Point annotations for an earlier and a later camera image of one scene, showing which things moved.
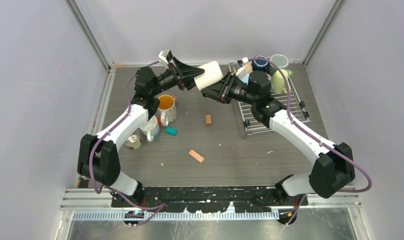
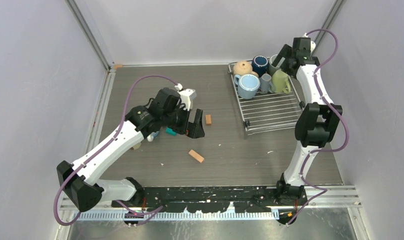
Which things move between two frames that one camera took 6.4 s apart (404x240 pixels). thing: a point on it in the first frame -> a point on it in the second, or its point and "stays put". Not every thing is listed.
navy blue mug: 261,65 stays put
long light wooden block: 196,156 stays put
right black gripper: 218,91 -> 285,53
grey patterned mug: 280,61 stays put
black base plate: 257,199 stays put
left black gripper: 186,80 -> 194,130
